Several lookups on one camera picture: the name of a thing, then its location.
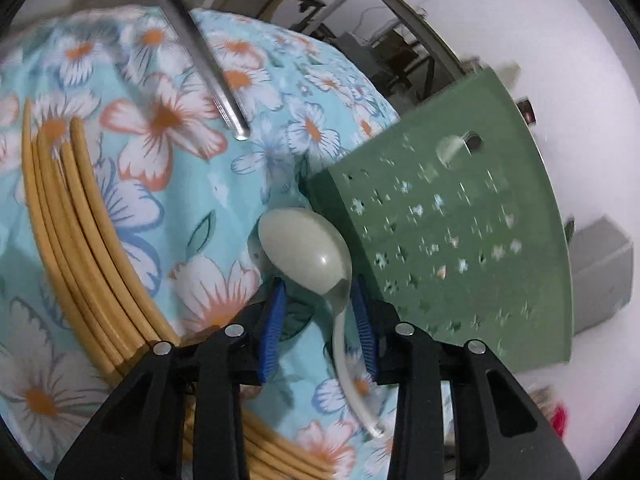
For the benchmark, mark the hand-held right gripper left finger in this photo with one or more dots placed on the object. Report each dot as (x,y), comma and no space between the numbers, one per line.
(272,332)

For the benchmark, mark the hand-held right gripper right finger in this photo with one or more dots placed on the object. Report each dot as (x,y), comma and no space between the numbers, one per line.
(365,332)

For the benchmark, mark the pale plastic soup spoon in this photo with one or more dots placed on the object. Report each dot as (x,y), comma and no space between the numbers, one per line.
(305,250)

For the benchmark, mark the green perforated utensil holder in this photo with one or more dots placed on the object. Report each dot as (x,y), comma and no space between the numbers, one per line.
(450,235)

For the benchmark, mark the bundle of bamboo chopsticks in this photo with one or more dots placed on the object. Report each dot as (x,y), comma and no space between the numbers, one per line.
(65,230)

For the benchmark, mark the stainless steel utensil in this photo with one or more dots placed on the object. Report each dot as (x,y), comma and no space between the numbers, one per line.
(205,60)

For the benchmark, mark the floral blue tablecloth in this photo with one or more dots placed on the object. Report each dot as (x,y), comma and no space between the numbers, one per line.
(210,200)

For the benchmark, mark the grey refrigerator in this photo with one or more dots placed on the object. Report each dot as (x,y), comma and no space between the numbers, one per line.
(600,270)

